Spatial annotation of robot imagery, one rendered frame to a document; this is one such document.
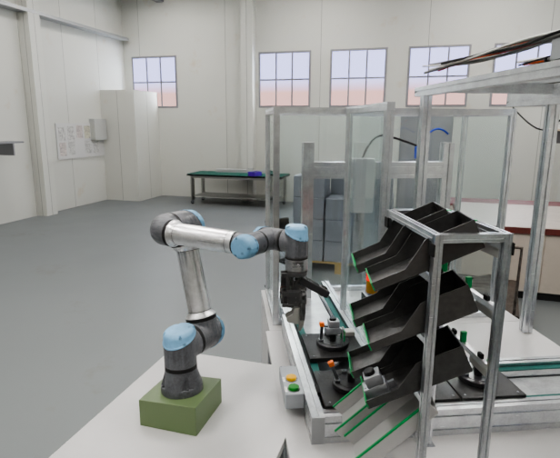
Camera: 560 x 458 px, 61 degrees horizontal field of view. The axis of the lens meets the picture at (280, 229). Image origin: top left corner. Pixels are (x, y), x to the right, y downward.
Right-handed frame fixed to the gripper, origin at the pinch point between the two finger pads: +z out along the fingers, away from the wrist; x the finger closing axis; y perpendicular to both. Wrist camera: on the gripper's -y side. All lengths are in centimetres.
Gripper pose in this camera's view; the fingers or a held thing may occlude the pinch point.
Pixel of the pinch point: (301, 326)
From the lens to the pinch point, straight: 167.4
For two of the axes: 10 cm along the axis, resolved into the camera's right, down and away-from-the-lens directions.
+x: 1.1, 2.1, -9.7
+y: -9.9, 0.2, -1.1
